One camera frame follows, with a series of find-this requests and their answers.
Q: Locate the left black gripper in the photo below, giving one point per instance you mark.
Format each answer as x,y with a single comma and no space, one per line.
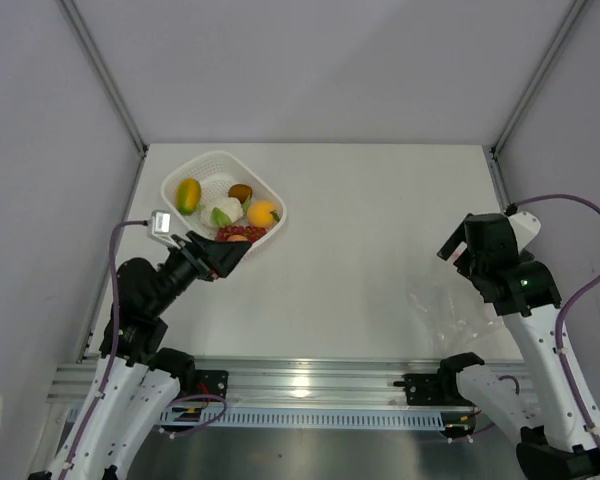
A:
213,258

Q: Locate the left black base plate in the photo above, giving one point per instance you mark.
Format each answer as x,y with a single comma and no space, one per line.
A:
213,382

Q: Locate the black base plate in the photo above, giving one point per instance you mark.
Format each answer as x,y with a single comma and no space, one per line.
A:
213,382
429,390

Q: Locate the white cauliflower with leaves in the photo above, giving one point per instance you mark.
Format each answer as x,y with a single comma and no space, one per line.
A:
221,212

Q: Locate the white slotted cable duct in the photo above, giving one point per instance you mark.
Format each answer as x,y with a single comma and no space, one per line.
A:
295,418

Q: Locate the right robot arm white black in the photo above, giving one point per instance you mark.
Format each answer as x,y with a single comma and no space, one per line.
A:
560,437

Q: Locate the clear zip top bag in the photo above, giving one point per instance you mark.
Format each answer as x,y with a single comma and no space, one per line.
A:
450,311

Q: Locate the green yellow mango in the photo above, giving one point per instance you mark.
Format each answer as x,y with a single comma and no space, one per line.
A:
188,196

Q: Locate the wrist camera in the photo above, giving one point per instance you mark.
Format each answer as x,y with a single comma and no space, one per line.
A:
525,227
160,223

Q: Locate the aluminium mounting rail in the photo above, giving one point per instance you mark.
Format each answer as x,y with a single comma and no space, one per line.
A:
296,383

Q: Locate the orange fruit with leaf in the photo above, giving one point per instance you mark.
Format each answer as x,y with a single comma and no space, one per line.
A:
262,214

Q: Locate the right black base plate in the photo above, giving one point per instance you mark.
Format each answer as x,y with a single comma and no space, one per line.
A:
429,390

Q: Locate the red orange peach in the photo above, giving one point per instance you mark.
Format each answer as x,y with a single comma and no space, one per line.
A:
238,238

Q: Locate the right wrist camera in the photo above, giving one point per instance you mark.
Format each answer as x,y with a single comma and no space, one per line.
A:
525,227

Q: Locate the brown kiwi fruit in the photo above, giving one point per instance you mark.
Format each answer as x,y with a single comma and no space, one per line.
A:
241,192

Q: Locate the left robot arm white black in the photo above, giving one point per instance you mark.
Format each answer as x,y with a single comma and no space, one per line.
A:
136,379

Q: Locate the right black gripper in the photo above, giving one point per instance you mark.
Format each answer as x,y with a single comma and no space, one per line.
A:
452,244

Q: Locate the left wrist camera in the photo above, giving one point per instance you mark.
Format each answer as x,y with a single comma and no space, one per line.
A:
160,223

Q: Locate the white perforated plastic basket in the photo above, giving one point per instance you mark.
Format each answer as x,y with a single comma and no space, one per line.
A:
216,172

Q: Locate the red grape bunch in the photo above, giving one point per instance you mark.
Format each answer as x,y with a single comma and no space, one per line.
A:
254,234

